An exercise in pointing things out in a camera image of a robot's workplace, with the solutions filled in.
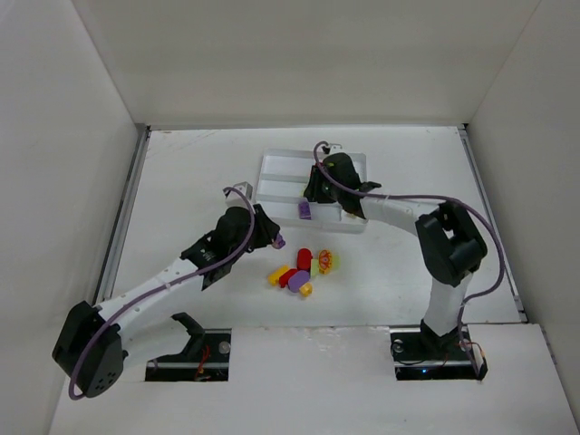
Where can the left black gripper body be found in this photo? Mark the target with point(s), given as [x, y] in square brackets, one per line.
[264, 227]

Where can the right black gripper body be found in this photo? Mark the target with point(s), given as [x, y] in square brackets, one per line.
[318, 189]

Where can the purple tan lego piece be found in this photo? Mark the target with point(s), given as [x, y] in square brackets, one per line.
[304, 211]

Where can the yellow lego brick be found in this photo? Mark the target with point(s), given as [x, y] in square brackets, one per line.
[273, 278]

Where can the dark red lego brick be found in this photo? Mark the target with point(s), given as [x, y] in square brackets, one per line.
[286, 276]

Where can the purple rounded lego piece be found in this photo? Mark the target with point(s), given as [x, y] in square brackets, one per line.
[297, 280]

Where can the small orange lego piece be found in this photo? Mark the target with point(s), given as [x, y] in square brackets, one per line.
[306, 289]

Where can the purple patterned lego brick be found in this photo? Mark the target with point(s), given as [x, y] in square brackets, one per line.
[278, 242]

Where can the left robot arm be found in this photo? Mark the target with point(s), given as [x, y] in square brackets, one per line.
[99, 341]

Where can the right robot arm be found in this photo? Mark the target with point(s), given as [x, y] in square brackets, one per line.
[450, 243]

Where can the red rounded lego brick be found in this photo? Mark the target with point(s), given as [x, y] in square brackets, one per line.
[304, 259]

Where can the light green curved lego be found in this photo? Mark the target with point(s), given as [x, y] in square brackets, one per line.
[315, 269]

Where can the orange patterned lego piece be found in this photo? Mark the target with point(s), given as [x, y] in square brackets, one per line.
[328, 261]

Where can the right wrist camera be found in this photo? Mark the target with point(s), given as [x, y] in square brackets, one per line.
[332, 148]

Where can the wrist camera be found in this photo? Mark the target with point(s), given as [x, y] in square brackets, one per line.
[245, 189]
[332, 148]

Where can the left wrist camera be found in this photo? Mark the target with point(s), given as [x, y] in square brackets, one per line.
[245, 189]

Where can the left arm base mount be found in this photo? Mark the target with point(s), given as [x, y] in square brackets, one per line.
[204, 357]

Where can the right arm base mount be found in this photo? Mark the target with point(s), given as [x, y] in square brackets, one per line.
[418, 354]

